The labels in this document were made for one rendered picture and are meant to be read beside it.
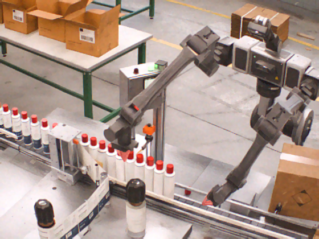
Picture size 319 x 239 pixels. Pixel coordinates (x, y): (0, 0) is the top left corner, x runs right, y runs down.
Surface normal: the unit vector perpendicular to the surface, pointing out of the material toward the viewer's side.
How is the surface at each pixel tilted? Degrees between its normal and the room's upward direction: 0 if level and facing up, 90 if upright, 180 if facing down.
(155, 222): 0
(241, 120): 0
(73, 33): 90
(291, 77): 90
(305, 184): 90
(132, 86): 90
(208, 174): 0
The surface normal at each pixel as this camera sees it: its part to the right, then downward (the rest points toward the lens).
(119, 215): 0.03, -0.84
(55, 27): -0.58, 0.43
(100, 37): 0.87, 0.29
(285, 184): -0.32, 0.51
